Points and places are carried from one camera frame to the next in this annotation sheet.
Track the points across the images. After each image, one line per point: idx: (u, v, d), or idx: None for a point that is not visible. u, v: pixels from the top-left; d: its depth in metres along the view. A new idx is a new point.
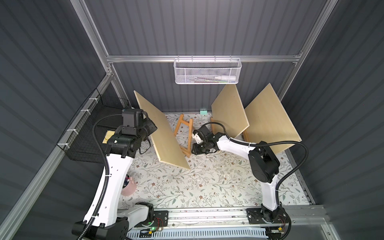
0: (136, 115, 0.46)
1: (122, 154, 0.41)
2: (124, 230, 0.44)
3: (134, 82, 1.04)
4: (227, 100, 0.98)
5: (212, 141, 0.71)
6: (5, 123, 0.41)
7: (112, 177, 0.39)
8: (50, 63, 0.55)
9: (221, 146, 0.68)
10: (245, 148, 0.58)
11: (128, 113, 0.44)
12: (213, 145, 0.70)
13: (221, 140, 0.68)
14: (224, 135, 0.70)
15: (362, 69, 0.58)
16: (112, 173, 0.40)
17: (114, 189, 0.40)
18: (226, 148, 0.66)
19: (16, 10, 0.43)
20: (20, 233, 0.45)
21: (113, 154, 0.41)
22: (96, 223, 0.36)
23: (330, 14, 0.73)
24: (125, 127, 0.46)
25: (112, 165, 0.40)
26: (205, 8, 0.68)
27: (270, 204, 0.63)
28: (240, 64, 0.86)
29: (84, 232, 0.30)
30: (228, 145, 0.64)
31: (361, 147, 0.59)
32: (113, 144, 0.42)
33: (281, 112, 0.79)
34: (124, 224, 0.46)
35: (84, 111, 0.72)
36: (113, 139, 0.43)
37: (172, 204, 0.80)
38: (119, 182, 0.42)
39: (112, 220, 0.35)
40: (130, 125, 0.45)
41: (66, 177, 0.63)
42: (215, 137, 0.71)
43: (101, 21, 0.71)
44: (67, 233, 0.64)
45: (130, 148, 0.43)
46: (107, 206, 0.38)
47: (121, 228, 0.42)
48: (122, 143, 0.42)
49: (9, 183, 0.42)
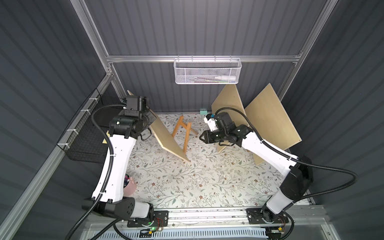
0: (141, 99, 0.48)
1: (126, 135, 0.41)
2: (131, 206, 0.47)
3: (134, 82, 1.04)
4: (227, 99, 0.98)
5: (235, 135, 0.58)
6: (5, 124, 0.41)
7: (117, 156, 0.40)
8: (50, 63, 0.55)
9: (247, 145, 0.56)
10: (284, 160, 0.47)
11: (132, 97, 0.46)
12: (236, 141, 0.57)
13: (250, 137, 0.55)
14: (254, 134, 0.56)
15: (362, 70, 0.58)
16: (117, 153, 0.41)
17: (119, 168, 0.40)
18: (253, 149, 0.55)
19: (16, 10, 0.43)
20: (21, 233, 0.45)
21: (116, 135, 0.42)
22: (104, 198, 0.37)
23: (330, 14, 0.73)
24: (128, 109, 0.47)
25: (116, 146, 0.41)
26: (205, 8, 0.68)
27: (277, 208, 0.61)
28: (240, 64, 0.86)
29: (94, 205, 0.37)
30: (257, 147, 0.53)
31: (361, 147, 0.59)
32: (115, 125, 0.42)
33: (281, 112, 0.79)
34: (130, 201, 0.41)
35: (84, 111, 0.72)
36: (115, 120, 0.43)
37: (172, 204, 0.80)
38: (124, 162, 0.42)
39: (118, 196, 0.41)
40: (134, 107, 0.46)
41: (66, 177, 0.63)
42: (240, 132, 0.57)
43: (101, 21, 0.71)
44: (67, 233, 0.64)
45: (132, 130, 0.43)
46: (114, 184, 0.39)
47: (127, 204, 0.44)
48: (124, 124, 0.42)
49: (10, 183, 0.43)
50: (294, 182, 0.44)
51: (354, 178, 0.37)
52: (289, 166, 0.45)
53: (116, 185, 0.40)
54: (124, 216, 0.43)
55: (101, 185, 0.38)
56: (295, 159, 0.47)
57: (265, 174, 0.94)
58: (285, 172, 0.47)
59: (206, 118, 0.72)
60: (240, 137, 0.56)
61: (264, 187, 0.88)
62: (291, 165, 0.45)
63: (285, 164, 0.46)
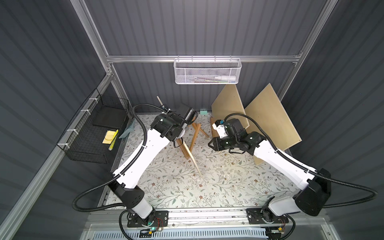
0: (190, 112, 0.50)
1: (162, 134, 0.43)
2: (138, 199, 0.46)
3: (134, 82, 1.04)
4: (227, 99, 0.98)
5: (247, 143, 0.56)
6: (5, 124, 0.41)
7: (147, 149, 0.43)
8: (50, 63, 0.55)
9: (261, 154, 0.53)
10: (301, 173, 0.44)
11: (185, 108, 0.49)
12: (248, 148, 0.54)
13: (263, 146, 0.52)
14: (268, 143, 0.53)
15: (362, 70, 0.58)
16: (148, 146, 0.43)
17: (143, 160, 0.42)
18: (266, 159, 0.53)
19: (16, 10, 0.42)
20: (20, 233, 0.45)
21: (154, 130, 0.44)
22: (120, 180, 0.40)
23: (330, 14, 0.73)
24: (176, 114, 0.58)
25: (150, 139, 0.44)
26: (205, 8, 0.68)
27: (280, 211, 0.61)
28: (240, 64, 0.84)
29: (109, 182, 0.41)
30: (271, 158, 0.50)
31: (361, 146, 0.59)
32: (159, 122, 0.45)
33: (281, 112, 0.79)
34: (138, 195, 0.46)
35: (84, 111, 0.72)
36: (160, 117, 0.46)
37: (172, 204, 0.80)
38: (151, 155, 0.43)
39: (130, 185, 0.42)
40: (181, 116, 0.49)
41: (66, 177, 0.63)
42: (253, 140, 0.55)
43: (101, 21, 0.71)
44: (67, 233, 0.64)
45: (170, 131, 0.43)
46: (133, 172, 0.41)
47: (134, 196, 0.43)
48: (166, 124, 0.44)
49: (10, 183, 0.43)
50: (312, 196, 0.41)
51: (374, 195, 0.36)
52: (307, 180, 0.43)
53: (133, 174, 0.41)
54: (127, 204, 0.42)
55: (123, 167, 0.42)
56: (314, 173, 0.44)
57: (265, 174, 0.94)
58: (302, 185, 0.45)
59: (215, 125, 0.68)
60: (253, 146, 0.54)
61: (264, 187, 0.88)
62: (308, 178, 0.43)
63: (302, 176, 0.44)
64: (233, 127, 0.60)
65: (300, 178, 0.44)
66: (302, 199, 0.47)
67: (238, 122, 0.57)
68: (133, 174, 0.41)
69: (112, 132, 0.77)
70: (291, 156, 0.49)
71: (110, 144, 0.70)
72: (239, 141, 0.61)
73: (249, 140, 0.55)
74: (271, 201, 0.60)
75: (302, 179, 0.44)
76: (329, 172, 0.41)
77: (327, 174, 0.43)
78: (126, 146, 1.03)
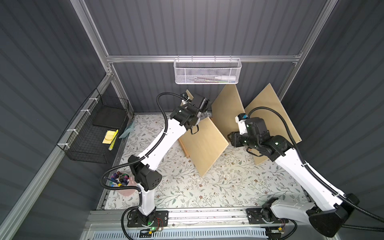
0: (203, 100, 0.53)
1: (181, 122, 0.49)
2: (157, 181, 0.50)
3: (134, 82, 1.04)
4: (228, 99, 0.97)
5: (270, 147, 0.50)
6: (5, 124, 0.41)
7: (167, 135, 0.48)
8: (50, 64, 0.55)
9: (284, 164, 0.48)
10: (328, 195, 0.40)
11: (199, 97, 0.54)
12: (271, 154, 0.49)
13: (290, 156, 0.46)
14: (295, 153, 0.47)
15: (361, 69, 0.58)
16: (168, 133, 0.49)
17: (164, 144, 0.47)
18: (287, 168, 0.48)
19: (16, 9, 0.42)
20: (20, 233, 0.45)
21: (175, 120, 0.50)
22: (144, 161, 0.46)
23: (330, 14, 0.73)
24: (191, 104, 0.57)
25: (170, 127, 0.49)
26: (205, 8, 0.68)
27: (282, 214, 0.61)
28: (240, 64, 0.86)
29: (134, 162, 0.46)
30: (296, 171, 0.46)
31: (361, 147, 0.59)
32: (177, 113, 0.51)
33: (281, 112, 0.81)
34: (158, 178, 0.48)
35: (84, 111, 0.72)
36: (178, 109, 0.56)
37: (172, 204, 0.80)
38: (172, 141, 0.48)
39: (153, 165, 0.46)
40: (196, 105, 0.54)
41: (66, 177, 0.63)
42: (278, 145, 0.49)
43: (101, 21, 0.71)
44: (67, 232, 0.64)
45: (188, 121, 0.49)
46: (155, 154, 0.46)
47: (154, 178, 0.47)
48: (184, 115, 0.50)
49: (9, 183, 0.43)
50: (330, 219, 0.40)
51: None
52: (334, 204, 0.39)
53: (156, 157, 0.46)
54: (147, 185, 0.46)
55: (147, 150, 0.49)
56: (343, 198, 0.40)
57: (265, 174, 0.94)
58: (326, 207, 0.41)
59: (237, 118, 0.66)
60: (277, 153, 0.48)
61: (264, 187, 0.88)
62: (336, 203, 0.39)
63: (329, 199, 0.40)
64: (256, 127, 0.53)
65: (326, 201, 0.40)
66: (317, 218, 0.45)
67: (262, 122, 0.51)
68: (155, 157, 0.46)
69: (112, 132, 0.77)
70: (319, 173, 0.44)
71: (110, 144, 0.70)
72: (262, 144, 0.55)
73: (274, 145, 0.49)
74: (273, 202, 0.68)
75: (329, 202, 0.40)
76: (358, 199, 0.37)
77: (355, 201, 0.40)
78: (126, 146, 1.03)
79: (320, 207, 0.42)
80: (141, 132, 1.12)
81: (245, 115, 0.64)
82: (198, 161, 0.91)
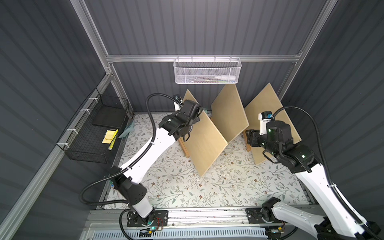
0: (194, 107, 0.50)
1: (170, 132, 0.47)
2: (141, 196, 0.47)
3: (134, 82, 1.04)
4: (228, 99, 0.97)
5: (294, 158, 0.44)
6: (6, 124, 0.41)
7: (154, 145, 0.45)
8: (50, 63, 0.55)
9: (306, 179, 0.43)
10: (351, 222, 0.37)
11: (190, 104, 0.50)
12: (295, 167, 0.43)
13: (316, 173, 0.41)
14: (322, 171, 0.42)
15: (362, 69, 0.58)
16: (155, 143, 0.46)
17: (150, 155, 0.44)
18: (306, 183, 0.44)
19: (16, 9, 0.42)
20: (20, 233, 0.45)
21: (163, 129, 0.48)
22: (127, 174, 0.42)
23: (330, 14, 0.73)
24: (181, 112, 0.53)
25: (158, 137, 0.47)
26: (205, 8, 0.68)
27: (283, 218, 0.61)
28: (240, 64, 0.86)
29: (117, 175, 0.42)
30: (319, 189, 0.41)
31: (361, 147, 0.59)
32: (166, 122, 0.49)
33: (280, 112, 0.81)
34: (142, 192, 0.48)
35: (84, 111, 0.72)
36: (168, 118, 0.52)
37: (172, 204, 0.80)
38: (160, 152, 0.46)
39: (137, 179, 0.43)
40: (186, 113, 0.51)
41: (66, 177, 0.63)
42: (304, 159, 0.42)
43: (101, 21, 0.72)
44: (67, 232, 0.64)
45: (177, 131, 0.47)
46: (140, 166, 0.43)
47: (138, 192, 0.44)
48: (173, 125, 0.48)
49: (9, 182, 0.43)
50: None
51: None
52: (355, 232, 0.36)
53: (140, 169, 0.43)
54: (131, 200, 0.43)
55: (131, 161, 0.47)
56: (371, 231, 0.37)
57: (265, 174, 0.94)
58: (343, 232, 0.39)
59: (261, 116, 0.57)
60: (302, 168, 0.43)
61: (264, 187, 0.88)
62: (358, 232, 0.36)
63: (352, 226, 0.37)
64: (281, 132, 0.46)
65: (348, 228, 0.38)
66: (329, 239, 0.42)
67: (289, 127, 0.45)
68: (140, 169, 0.43)
69: (112, 132, 0.77)
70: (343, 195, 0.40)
71: (110, 143, 0.70)
72: (285, 154, 0.47)
73: (300, 158, 0.43)
74: (275, 204, 0.67)
75: (351, 230, 0.37)
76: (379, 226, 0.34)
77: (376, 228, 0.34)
78: (126, 146, 1.03)
79: (334, 228, 0.46)
80: (141, 132, 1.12)
81: (271, 114, 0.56)
82: (198, 161, 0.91)
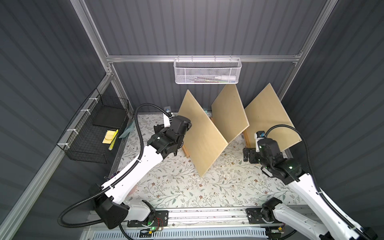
0: (183, 123, 0.50)
1: (158, 150, 0.47)
2: (121, 217, 0.44)
3: (134, 82, 1.04)
4: (228, 100, 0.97)
5: (283, 171, 0.50)
6: (6, 124, 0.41)
7: (141, 163, 0.45)
8: (50, 63, 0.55)
9: (298, 188, 0.47)
10: (344, 227, 0.40)
11: (178, 120, 0.50)
12: (284, 178, 0.49)
13: (304, 181, 0.46)
14: (310, 179, 0.47)
15: (361, 70, 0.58)
16: (142, 160, 0.45)
17: (134, 173, 0.43)
18: (299, 192, 0.48)
19: (16, 9, 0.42)
20: (20, 234, 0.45)
21: (150, 147, 0.48)
22: (109, 193, 0.40)
23: (330, 14, 0.73)
24: (170, 130, 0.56)
25: (145, 154, 0.46)
26: (205, 8, 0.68)
27: (283, 220, 0.61)
28: (240, 64, 0.86)
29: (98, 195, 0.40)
30: (309, 197, 0.45)
31: (361, 147, 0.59)
32: (155, 140, 0.49)
33: (281, 112, 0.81)
34: (123, 214, 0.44)
35: (84, 111, 0.72)
36: (157, 135, 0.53)
37: (172, 204, 0.80)
38: (145, 169, 0.44)
39: (118, 199, 0.40)
40: (175, 130, 0.51)
41: (66, 178, 0.63)
42: (291, 169, 0.49)
43: (101, 21, 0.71)
44: (67, 232, 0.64)
45: (165, 149, 0.47)
46: (123, 185, 0.41)
47: (118, 214, 0.41)
48: (161, 143, 0.49)
49: (9, 182, 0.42)
50: None
51: None
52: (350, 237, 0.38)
53: (123, 188, 0.41)
54: (109, 222, 0.40)
55: (114, 179, 0.42)
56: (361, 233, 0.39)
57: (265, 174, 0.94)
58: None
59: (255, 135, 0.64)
60: (291, 178, 0.48)
61: (264, 187, 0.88)
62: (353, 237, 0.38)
63: (345, 230, 0.39)
64: (269, 147, 0.54)
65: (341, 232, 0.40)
66: None
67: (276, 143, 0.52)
68: (122, 188, 0.41)
69: (112, 132, 0.77)
70: (334, 203, 0.43)
71: (110, 143, 0.70)
72: (275, 167, 0.53)
73: (288, 169, 0.49)
74: (276, 206, 0.66)
75: (345, 234, 0.39)
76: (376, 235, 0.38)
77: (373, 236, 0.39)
78: (126, 146, 1.03)
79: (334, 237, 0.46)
80: (141, 132, 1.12)
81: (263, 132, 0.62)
82: (198, 161, 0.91)
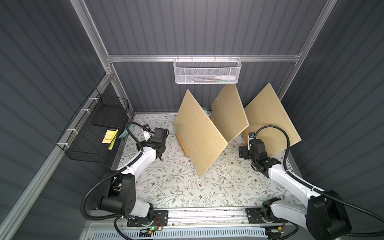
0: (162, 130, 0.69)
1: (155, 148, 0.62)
2: (130, 205, 0.46)
3: (134, 82, 1.04)
4: (228, 100, 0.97)
5: (263, 166, 0.64)
6: (6, 124, 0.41)
7: (144, 154, 0.58)
8: (50, 63, 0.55)
9: (273, 175, 0.59)
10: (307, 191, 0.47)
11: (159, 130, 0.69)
12: (264, 171, 0.62)
13: (276, 167, 0.60)
14: (280, 166, 0.60)
15: (361, 70, 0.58)
16: (145, 153, 0.59)
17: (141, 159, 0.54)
18: (279, 179, 0.57)
19: (16, 10, 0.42)
20: (20, 233, 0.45)
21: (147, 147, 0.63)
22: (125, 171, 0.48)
23: (330, 14, 0.73)
24: (154, 137, 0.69)
25: (145, 150, 0.61)
26: (205, 8, 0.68)
27: (281, 215, 0.61)
28: (240, 64, 0.86)
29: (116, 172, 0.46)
30: (281, 178, 0.56)
31: (361, 147, 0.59)
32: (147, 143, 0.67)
33: (281, 112, 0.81)
34: (133, 199, 0.47)
35: (84, 111, 0.72)
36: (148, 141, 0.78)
37: (172, 204, 0.80)
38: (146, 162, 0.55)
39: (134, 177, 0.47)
40: (158, 136, 0.69)
41: (66, 177, 0.63)
42: (268, 163, 0.63)
43: (101, 21, 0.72)
44: (67, 232, 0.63)
45: (158, 151, 0.62)
46: (135, 167, 0.50)
47: (131, 197, 0.45)
48: (152, 144, 0.65)
49: (9, 182, 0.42)
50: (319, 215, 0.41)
51: None
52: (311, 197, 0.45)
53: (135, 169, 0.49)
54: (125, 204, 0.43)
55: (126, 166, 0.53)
56: (318, 190, 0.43)
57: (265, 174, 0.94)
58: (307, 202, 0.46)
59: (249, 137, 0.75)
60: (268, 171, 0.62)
61: (264, 187, 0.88)
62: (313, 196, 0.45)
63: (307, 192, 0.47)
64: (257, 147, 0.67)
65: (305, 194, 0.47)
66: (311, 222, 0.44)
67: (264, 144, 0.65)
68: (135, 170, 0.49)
69: (112, 132, 0.77)
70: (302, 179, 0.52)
71: (110, 143, 0.70)
72: (258, 162, 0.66)
73: (265, 163, 0.63)
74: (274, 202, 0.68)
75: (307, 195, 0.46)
76: (339, 195, 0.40)
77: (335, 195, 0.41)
78: (126, 146, 1.03)
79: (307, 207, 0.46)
80: (141, 132, 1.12)
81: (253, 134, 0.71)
82: (198, 160, 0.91)
